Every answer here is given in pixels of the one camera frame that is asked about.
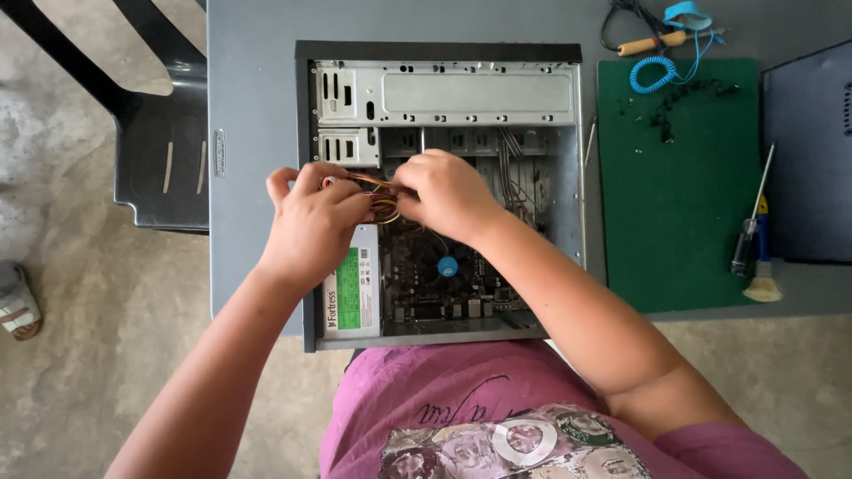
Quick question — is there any person's left hand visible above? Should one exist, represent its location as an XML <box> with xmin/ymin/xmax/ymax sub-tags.
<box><xmin>265</xmin><ymin>162</ymin><xmax>373</xmax><ymax>291</ymax></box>

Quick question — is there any person's right hand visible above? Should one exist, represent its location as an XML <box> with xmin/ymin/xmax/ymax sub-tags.
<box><xmin>392</xmin><ymin>149</ymin><xmax>505</xmax><ymax>251</ymax></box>

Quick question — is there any bundle of coloured power cables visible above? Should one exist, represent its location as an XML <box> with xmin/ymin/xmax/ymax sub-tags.
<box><xmin>321</xmin><ymin>172</ymin><xmax>404</xmax><ymax>226</ymax></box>

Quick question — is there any black cooler fan blue sticker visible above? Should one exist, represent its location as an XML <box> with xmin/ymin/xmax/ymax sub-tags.
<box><xmin>426</xmin><ymin>247</ymin><xmax>471</xmax><ymax>283</ymax></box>

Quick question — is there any dark motherboard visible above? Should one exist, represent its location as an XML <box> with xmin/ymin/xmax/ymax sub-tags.
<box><xmin>381</xmin><ymin>218</ymin><xmax>533</xmax><ymax>324</ymax></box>

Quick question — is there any open grey computer case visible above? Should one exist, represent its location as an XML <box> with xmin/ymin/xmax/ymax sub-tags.
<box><xmin>295</xmin><ymin>40</ymin><xmax>587</xmax><ymax>353</ymax></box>

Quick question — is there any grey power supply green label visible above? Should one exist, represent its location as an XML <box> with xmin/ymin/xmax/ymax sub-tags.
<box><xmin>321</xmin><ymin>224</ymin><xmax>383</xmax><ymax>340</ymax></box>

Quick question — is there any thin metal rod tool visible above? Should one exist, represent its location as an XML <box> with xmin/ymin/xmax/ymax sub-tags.
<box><xmin>584</xmin><ymin>114</ymin><xmax>599</xmax><ymax>169</ymax></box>

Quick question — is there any person's pink printed shirt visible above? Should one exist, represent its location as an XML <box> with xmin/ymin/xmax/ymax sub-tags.
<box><xmin>319</xmin><ymin>339</ymin><xmax>810</xmax><ymax>479</ymax></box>

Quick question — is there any green work mat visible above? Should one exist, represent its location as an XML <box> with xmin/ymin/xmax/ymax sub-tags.
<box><xmin>596</xmin><ymin>58</ymin><xmax>764</xmax><ymax>314</ymax></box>

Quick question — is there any black plastic chair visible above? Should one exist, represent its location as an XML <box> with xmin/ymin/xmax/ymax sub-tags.
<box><xmin>0</xmin><ymin>0</ymin><xmax>210</xmax><ymax>235</ymax></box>

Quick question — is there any heap of small black bits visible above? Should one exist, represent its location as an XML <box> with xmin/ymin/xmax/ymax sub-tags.
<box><xmin>615</xmin><ymin>78</ymin><xmax>741</xmax><ymax>155</ymax></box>

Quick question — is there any dark computer case side panel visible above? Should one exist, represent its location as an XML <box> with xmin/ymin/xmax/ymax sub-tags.
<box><xmin>761</xmin><ymin>40</ymin><xmax>852</xmax><ymax>265</ymax></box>

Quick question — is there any grey thin wire bundle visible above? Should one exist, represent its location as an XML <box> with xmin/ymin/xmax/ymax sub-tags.
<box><xmin>496</xmin><ymin>128</ymin><xmax>548</xmax><ymax>230</ymax></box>

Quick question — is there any blue coiled antistatic wrist strap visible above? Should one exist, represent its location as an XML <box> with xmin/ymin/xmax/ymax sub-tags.
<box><xmin>629</xmin><ymin>1</ymin><xmax>726</xmax><ymax>95</ymax></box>

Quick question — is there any black cable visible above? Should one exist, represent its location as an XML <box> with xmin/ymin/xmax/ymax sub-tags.
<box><xmin>600</xmin><ymin>0</ymin><xmax>670</xmax><ymax>53</ymax></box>

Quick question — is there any wooden handle soldering iron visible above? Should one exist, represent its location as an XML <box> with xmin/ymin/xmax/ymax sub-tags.
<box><xmin>616</xmin><ymin>27</ymin><xmax>730</xmax><ymax>58</ymax></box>

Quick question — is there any screwdriver with clear black handle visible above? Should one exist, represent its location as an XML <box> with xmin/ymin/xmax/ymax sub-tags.
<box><xmin>730</xmin><ymin>143</ymin><xmax>776</xmax><ymax>278</ymax></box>

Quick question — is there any blue handle bristle brush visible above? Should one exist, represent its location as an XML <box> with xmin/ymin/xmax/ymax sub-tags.
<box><xmin>743</xmin><ymin>195</ymin><xmax>784</xmax><ymax>303</ymax></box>

